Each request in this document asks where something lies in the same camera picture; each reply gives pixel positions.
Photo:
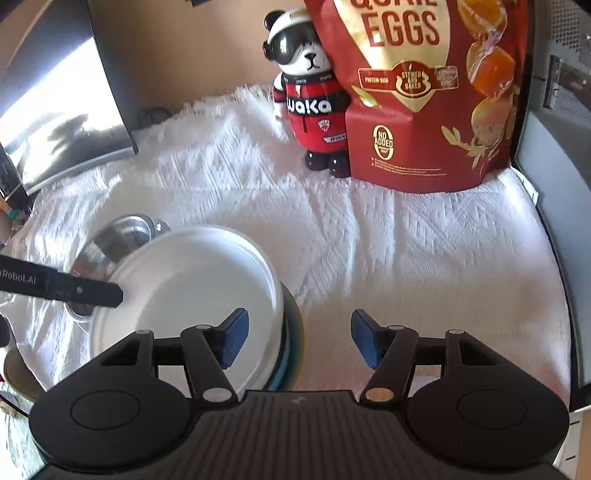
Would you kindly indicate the blue bowl white inside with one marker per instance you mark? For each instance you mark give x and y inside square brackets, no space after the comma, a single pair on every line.
[280,379]

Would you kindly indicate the white textured tablecloth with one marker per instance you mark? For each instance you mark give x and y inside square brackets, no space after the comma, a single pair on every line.
[478,259]

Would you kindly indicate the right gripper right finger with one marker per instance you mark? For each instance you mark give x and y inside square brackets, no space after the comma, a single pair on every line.
[391,352]

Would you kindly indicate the white plate gold rim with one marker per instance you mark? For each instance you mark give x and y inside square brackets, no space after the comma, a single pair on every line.
[297,340]

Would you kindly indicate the panda figurine red suit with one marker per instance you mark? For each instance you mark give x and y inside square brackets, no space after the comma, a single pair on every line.
[306,91]

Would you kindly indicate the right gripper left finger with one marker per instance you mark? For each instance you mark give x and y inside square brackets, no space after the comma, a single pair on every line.
[207,352]

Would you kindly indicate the black monitor screen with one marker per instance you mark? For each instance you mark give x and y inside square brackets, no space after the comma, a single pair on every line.
[59,115]

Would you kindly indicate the stainless steel bowl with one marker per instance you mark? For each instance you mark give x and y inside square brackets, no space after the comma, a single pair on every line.
[105,250]

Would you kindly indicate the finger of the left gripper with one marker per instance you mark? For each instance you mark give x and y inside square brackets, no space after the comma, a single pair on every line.
[80,290]

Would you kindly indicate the white ceramic bowl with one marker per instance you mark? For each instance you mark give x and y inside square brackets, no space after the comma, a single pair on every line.
[198,276]

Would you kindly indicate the grey computer case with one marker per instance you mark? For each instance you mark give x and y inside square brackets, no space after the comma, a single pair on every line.
[554,154]

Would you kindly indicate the red quail eggs bag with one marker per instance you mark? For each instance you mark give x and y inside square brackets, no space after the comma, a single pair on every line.
[434,86]

